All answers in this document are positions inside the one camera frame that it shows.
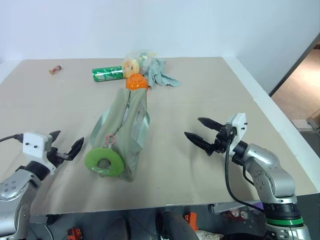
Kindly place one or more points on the orange toy doughnut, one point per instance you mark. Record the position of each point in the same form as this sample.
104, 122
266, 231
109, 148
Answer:
130, 68

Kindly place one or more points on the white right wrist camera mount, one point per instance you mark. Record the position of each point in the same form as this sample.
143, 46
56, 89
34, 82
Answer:
238, 130

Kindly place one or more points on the green soda can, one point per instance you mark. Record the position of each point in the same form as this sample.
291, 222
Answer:
107, 73

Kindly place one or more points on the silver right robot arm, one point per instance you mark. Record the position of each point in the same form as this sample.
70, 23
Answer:
270, 172

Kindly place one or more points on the grey-green fabric bag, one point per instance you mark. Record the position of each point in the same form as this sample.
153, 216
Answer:
128, 117

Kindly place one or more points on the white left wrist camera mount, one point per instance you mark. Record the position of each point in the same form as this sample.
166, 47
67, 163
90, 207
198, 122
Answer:
35, 147

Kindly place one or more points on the silver metal bracket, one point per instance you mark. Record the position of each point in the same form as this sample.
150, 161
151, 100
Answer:
225, 207

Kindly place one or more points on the small wooden toy figure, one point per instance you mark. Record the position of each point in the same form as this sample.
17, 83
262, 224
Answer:
55, 69

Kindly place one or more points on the crumpled white cloth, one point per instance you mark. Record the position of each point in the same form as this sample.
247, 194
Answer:
208, 235

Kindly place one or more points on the clear plastic bag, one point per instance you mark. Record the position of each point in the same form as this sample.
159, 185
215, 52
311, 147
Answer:
142, 57

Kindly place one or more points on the brown cardboard box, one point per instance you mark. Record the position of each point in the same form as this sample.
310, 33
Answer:
314, 120

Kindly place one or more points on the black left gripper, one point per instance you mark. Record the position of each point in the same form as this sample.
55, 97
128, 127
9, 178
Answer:
56, 156

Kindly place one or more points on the orange plastic part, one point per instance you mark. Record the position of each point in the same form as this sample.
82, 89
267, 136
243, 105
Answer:
74, 233
192, 220

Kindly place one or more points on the orange plastic bowl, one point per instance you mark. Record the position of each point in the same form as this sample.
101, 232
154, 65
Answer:
136, 81

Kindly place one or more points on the grey-green cloth rag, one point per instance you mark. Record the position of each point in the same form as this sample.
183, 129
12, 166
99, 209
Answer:
160, 75

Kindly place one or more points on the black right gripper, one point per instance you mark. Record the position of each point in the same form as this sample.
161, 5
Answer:
223, 141

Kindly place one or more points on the dark rounded shape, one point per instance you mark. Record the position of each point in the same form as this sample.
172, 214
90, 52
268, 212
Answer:
177, 226

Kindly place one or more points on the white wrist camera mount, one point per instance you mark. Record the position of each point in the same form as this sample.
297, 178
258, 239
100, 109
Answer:
238, 130
35, 147

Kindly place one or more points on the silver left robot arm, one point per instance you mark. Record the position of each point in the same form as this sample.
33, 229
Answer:
13, 185

